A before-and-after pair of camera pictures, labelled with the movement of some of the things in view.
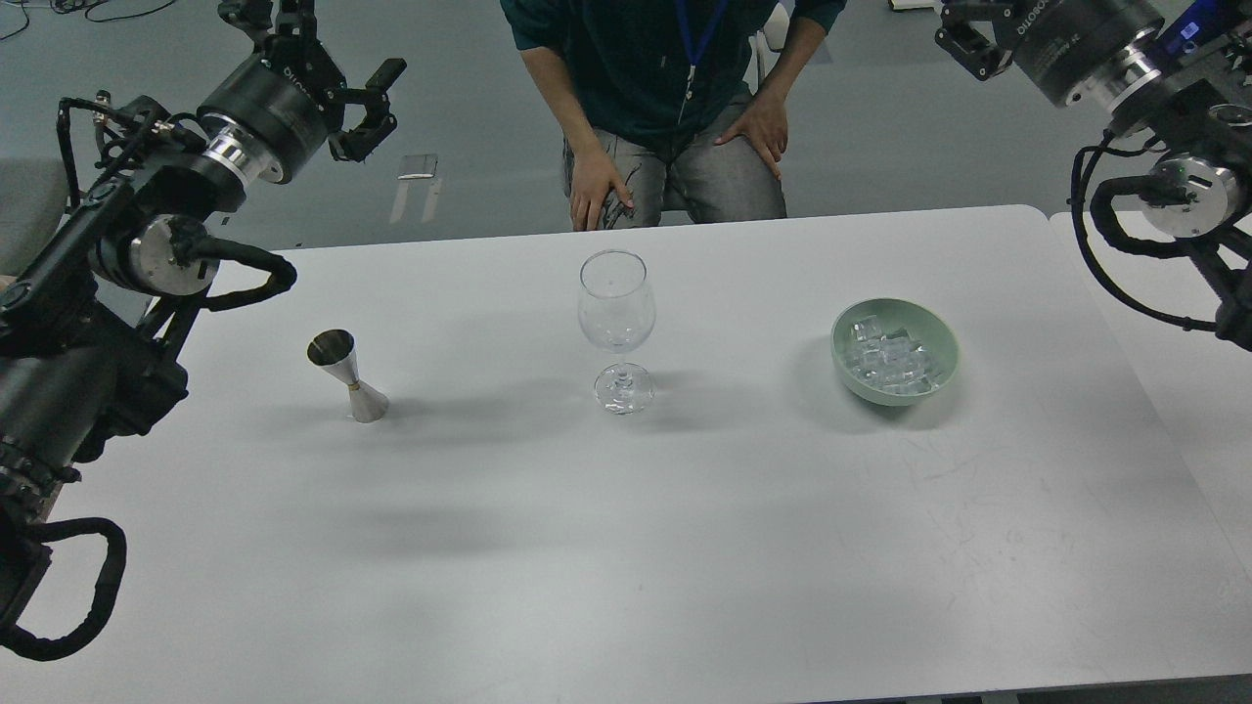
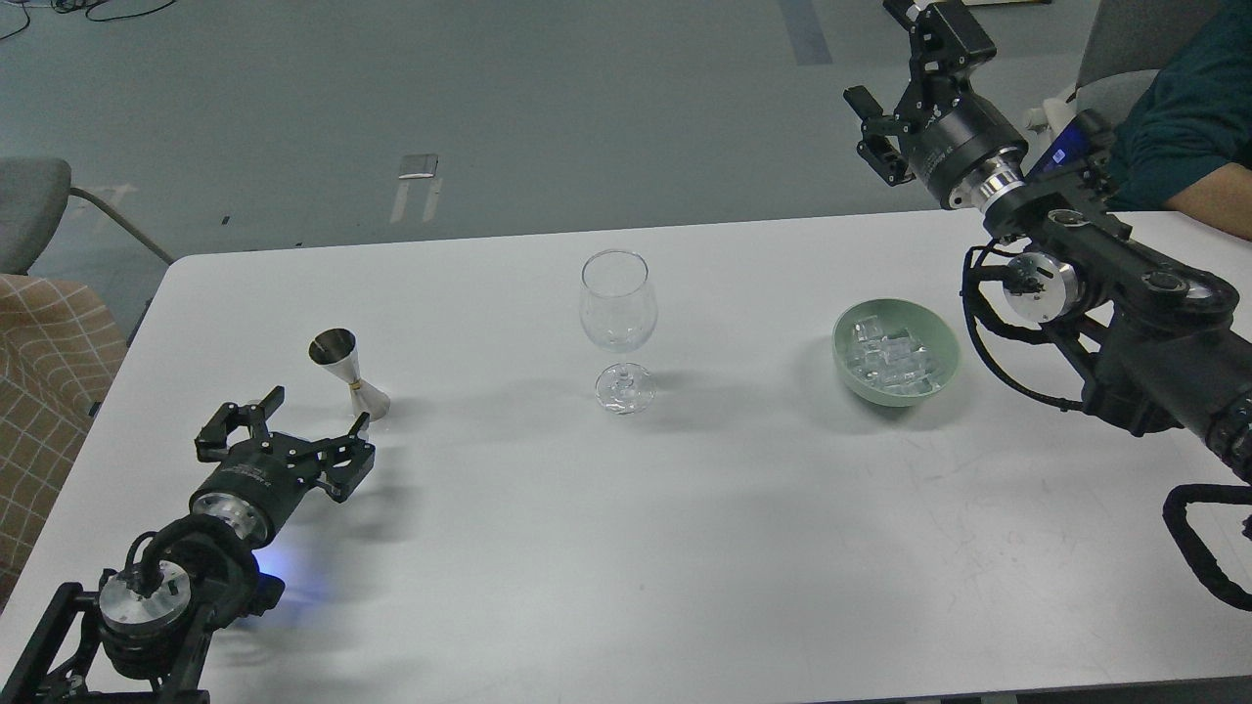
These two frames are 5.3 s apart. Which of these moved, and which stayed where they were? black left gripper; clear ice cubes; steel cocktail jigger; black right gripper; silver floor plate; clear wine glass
Moved: black left gripper; black right gripper
Stayed: clear wine glass; clear ice cubes; silver floor plate; steel cocktail jigger
